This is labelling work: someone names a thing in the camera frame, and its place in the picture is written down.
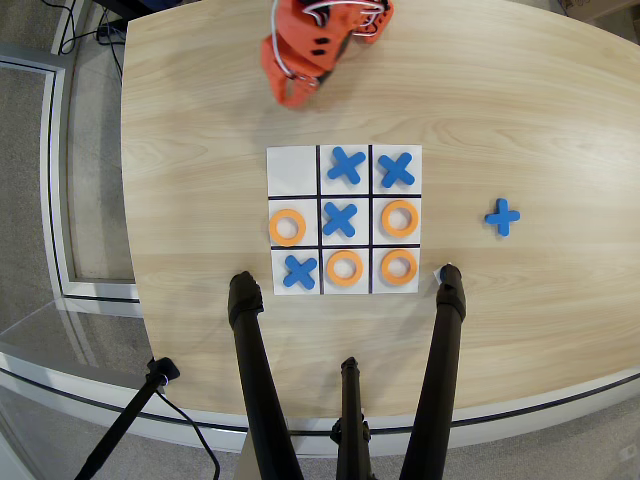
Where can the dark furniture base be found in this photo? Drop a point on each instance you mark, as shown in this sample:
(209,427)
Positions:
(125,4)

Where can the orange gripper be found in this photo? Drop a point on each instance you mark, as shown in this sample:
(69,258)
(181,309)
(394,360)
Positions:
(289,91)

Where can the blue foam cross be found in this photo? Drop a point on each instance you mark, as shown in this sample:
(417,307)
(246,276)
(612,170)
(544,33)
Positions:
(300,272)
(397,170)
(346,165)
(502,217)
(340,218)

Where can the grey metal floor frame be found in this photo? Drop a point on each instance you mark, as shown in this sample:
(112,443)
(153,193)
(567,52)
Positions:
(52,150)

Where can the brown cardboard box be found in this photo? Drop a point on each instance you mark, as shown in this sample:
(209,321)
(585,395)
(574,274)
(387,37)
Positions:
(600,7)

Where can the slim black stand pole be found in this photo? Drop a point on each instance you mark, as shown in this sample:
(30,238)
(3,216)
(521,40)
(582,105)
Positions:
(125,420)

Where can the white tic-tac-toe board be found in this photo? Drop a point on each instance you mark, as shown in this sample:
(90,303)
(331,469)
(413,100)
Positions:
(292,170)

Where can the thick black tripod leg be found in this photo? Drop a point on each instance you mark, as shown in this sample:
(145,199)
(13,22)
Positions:
(255,375)
(440,375)

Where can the thin black tripod leg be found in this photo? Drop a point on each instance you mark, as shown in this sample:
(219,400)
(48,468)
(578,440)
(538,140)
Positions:
(352,400)

